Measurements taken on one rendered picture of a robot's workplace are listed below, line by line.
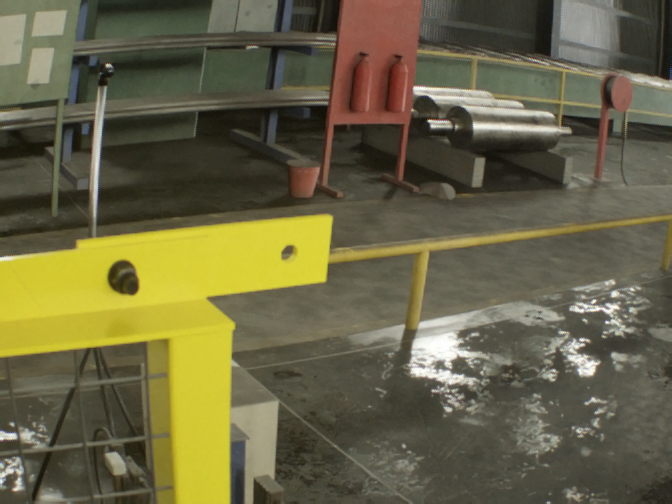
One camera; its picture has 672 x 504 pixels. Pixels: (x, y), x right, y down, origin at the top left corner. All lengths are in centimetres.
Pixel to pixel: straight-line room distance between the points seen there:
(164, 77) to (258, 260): 899
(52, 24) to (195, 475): 610
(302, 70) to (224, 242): 1054
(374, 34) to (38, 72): 330
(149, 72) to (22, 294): 898
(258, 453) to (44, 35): 481
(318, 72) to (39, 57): 555
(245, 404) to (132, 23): 742
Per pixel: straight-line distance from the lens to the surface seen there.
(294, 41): 867
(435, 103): 948
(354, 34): 794
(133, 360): 460
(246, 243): 64
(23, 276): 57
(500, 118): 936
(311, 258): 68
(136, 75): 948
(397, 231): 713
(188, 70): 973
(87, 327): 58
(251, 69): 1078
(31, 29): 660
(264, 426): 232
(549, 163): 1016
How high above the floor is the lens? 204
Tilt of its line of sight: 18 degrees down
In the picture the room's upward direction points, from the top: 6 degrees clockwise
